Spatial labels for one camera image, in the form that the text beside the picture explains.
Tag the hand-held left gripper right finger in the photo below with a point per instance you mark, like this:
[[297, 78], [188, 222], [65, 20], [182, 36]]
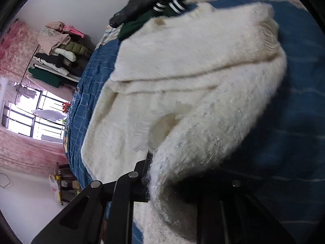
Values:
[[237, 190]]

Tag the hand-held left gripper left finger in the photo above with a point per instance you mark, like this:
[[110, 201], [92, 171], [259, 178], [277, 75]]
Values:
[[141, 180]]

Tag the white fluffy sweater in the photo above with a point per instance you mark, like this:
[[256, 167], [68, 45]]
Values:
[[193, 94]]

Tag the pile of folded clothes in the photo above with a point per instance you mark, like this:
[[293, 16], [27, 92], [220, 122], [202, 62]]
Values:
[[59, 53]]

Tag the blue quilted bed cover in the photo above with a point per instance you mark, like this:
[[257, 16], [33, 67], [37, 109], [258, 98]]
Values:
[[279, 132]]

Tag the wooden chair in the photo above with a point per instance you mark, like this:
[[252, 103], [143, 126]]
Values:
[[64, 180]]

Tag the white plastic bag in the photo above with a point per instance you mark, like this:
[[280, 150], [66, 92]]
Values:
[[53, 183]]

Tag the red flower plant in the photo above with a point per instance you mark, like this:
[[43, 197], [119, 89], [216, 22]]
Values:
[[66, 107]]

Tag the window with metal bars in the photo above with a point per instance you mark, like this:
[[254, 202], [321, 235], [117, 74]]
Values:
[[33, 111]]

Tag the pink floral curtain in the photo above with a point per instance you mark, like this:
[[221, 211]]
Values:
[[17, 101]]

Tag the dark green striped-cuff garment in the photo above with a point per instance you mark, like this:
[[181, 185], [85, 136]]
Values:
[[149, 16]]

